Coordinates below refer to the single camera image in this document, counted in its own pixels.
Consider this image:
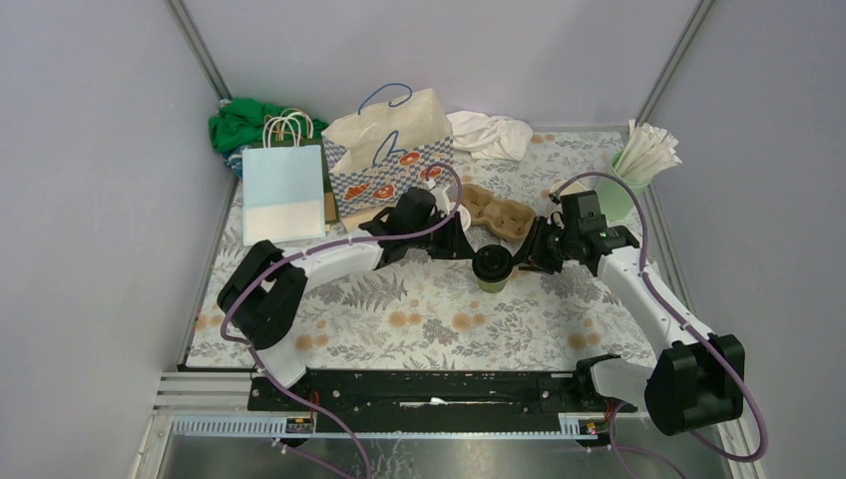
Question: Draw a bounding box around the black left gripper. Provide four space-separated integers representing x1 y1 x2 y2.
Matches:
406 211 476 259

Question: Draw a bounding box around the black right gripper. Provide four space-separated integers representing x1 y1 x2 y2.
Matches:
508 216 578 275

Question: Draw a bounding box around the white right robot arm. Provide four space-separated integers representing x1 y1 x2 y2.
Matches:
514 191 745 436

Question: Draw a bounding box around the stack of black paper cups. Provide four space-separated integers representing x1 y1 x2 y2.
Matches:
546 180 588 214

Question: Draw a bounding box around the white coffee lid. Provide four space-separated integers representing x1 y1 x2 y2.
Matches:
456 205 472 233

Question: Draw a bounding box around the white cloth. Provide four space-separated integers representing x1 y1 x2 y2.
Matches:
447 111 534 161

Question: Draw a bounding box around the green straw holder cup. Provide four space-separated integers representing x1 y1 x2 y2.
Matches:
595 151 651 223

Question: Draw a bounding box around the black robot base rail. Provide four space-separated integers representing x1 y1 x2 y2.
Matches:
247 369 616 435

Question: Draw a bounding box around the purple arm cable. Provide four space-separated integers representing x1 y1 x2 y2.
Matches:
550 172 770 479
218 162 465 479

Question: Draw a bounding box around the green paper coffee cup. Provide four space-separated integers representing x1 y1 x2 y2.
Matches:
477 273 510 294

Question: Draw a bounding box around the black coffee lid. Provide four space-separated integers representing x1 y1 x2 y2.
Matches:
472 244 513 283

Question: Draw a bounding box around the bundle of white wrapped straws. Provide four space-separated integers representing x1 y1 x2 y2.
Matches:
611 119 682 183

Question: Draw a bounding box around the stack of brown cup carriers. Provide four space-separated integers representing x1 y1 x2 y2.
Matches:
462 184 536 242

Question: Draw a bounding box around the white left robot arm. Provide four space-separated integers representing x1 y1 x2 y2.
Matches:
216 187 474 410

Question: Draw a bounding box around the light blue paper bag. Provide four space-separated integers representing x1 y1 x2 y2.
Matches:
242 110 325 246

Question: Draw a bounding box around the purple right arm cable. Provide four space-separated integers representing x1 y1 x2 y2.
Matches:
550 172 770 479

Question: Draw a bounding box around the green cloth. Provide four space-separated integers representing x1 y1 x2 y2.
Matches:
208 98 329 154

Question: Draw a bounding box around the floral tablecloth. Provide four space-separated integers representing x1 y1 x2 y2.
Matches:
183 131 655 371

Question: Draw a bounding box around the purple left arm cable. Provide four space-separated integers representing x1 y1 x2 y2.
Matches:
218 162 465 479

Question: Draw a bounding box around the blue checkered paper bag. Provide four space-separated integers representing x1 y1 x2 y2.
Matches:
321 82 454 223

